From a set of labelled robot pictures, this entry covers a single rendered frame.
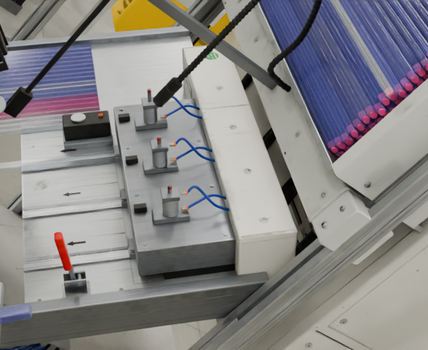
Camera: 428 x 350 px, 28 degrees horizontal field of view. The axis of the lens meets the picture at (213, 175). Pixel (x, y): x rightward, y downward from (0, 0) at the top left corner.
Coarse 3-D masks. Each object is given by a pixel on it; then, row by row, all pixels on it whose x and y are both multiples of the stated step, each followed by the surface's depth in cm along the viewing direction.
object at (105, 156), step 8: (96, 152) 140; (104, 152) 140; (112, 152) 140; (24, 160) 138; (32, 160) 138; (40, 160) 138; (48, 160) 138; (56, 160) 138; (64, 160) 138; (72, 160) 139; (80, 160) 139; (88, 160) 139; (96, 160) 139; (104, 160) 140; (112, 160) 140; (0, 168) 137; (8, 168) 137; (16, 168) 138; (24, 168) 138; (32, 168) 138; (40, 168) 138
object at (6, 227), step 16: (0, 208) 190; (0, 224) 186; (16, 224) 190; (0, 240) 182; (16, 240) 186; (0, 256) 179; (16, 256) 182; (0, 272) 175; (16, 272) 179; (16, 288) 175; (96, 336) 184; (112, 336) 187; (128, 336) 192; (144, 336) 196; (160, 336) 201
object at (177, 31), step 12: (84, 36) 168; (96, 36) 168; (108, 36) 168; (120, 36) 168; (132, 36) 168; (144, 36) 169; (156, 36) 169; (168, 36) 170; (180, 36) 170; (12, 48) 165; (24, 48) 166; (36, 48) 166
